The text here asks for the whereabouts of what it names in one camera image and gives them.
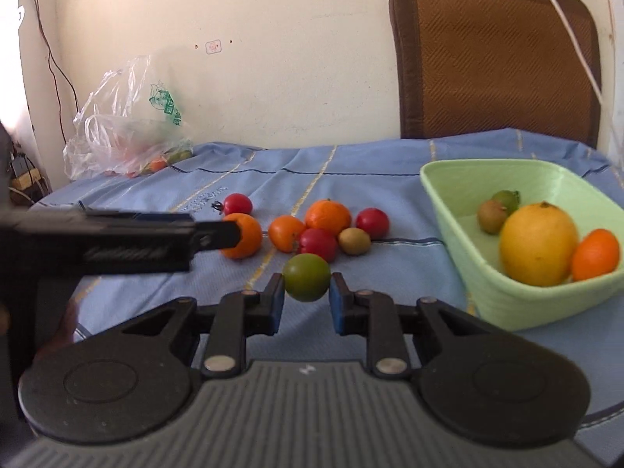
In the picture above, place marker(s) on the small orange mandarin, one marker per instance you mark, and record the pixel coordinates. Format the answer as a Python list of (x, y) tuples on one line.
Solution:
[(286, 234)]

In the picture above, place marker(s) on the large orange tangerine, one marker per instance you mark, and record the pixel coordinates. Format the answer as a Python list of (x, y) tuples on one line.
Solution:
[(328, 217)]

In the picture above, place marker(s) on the brown kiwi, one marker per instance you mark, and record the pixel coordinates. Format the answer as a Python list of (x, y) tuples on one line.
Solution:
[(491, 215), (354, 241)]

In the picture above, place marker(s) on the brown woven mat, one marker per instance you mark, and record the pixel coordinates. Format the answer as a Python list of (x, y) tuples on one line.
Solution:
[(487, 58)]

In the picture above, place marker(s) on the blue striped tablecloth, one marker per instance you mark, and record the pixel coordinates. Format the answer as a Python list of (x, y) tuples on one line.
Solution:
[(390, 278)]

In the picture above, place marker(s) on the small wall sticker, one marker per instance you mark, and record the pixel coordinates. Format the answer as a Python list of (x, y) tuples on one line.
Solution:
[(213, 47)]

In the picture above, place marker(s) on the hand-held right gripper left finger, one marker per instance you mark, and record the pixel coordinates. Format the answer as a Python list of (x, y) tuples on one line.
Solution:
[(277, 304)]

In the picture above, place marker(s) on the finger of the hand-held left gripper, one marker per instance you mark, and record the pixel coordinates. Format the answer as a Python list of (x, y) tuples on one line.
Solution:
[(219, 235)]

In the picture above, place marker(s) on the small orange fruit in bag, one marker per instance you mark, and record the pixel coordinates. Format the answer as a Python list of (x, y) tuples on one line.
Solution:
[(157, 165)]

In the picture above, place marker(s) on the light green plastic bowl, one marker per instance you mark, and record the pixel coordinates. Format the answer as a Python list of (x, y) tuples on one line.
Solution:
[(487, 297)]

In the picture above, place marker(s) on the green lime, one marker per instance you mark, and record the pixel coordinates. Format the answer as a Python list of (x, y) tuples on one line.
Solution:
[(508, 199), (307, 278)]

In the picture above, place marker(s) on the large yellow citrus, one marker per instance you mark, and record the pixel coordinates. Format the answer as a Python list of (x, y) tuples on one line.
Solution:
[(538, 243)]

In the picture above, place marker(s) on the beige power strip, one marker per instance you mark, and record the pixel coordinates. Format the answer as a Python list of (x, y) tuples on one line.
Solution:
[(24, 178)]

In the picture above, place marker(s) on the green fruit in bag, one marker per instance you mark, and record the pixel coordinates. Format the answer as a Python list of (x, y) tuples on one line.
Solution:
[(179, 155)]

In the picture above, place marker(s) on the clear plastic bag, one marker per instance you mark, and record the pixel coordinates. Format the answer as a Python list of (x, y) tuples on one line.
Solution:
[(117, 122)]

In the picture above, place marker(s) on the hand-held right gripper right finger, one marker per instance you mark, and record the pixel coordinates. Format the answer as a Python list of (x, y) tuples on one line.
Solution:
[(336, 304)]

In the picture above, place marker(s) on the red tomato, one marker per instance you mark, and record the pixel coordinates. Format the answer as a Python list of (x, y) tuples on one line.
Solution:
[(237, 204), (373, 223), (318, 244)]

